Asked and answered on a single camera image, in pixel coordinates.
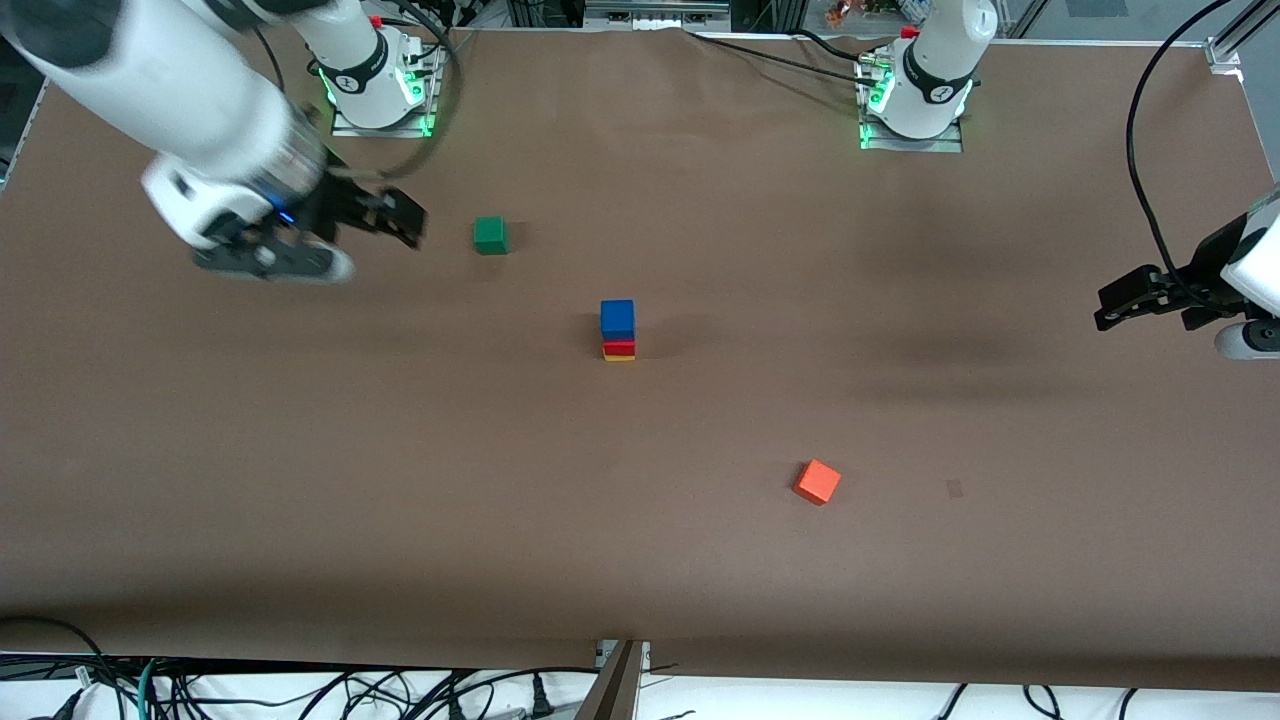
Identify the orange wooden block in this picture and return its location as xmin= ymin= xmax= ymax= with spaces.
xmin=794 ymin=459 xmax=842 ymax=506

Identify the brown paper table cover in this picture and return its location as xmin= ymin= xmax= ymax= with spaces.
xmin=0 ymin=25 xmax=1280 ymax=693

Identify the dark metal beam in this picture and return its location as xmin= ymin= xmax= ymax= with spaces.
xmin=573 ymin=640 xmax=646 ymax=720

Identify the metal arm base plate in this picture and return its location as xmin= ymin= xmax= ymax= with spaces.
xmin=330 ymin=45 xmax=439 ymax=138
xmin=858 ymin=55 xmax=964 ymax=154

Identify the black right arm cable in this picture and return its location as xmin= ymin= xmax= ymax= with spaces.
xmin=375 ymin=0 xmax=463 ymax=181

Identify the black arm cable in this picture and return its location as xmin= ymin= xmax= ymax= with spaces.
xmin=375 ymin=0 xmax=463 ymax=181
xmin=1125 ymin=0 xmax=1241 ymax=301

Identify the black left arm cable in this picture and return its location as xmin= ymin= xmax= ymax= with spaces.
xmin=1125 ymin=0 xmax=1241 ymax=301

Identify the aluminium frame profile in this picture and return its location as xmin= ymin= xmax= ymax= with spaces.
xmin=1205 ymin=0 xmax=1263 ymax=71

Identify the aluminium rail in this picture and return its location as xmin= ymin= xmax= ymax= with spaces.
xmin=585 ymin=0 xmax=731 ymax=31

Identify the short black table cable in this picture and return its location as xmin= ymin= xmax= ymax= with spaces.
xmin=795 ymin=28 xmax=893 ymax=63

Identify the long black table cable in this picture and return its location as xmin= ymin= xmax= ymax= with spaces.
xmin=688 ymin=30 xmax=881 ymax=89

